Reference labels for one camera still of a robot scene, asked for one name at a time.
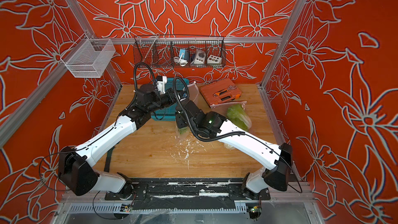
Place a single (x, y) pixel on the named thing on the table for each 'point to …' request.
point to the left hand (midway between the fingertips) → (184, 90)
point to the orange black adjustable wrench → (229, 87)
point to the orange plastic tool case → (208, 90)
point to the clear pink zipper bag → (222, 109)
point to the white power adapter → (200, 56)
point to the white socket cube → (214, 59)
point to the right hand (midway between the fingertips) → (176, 114)
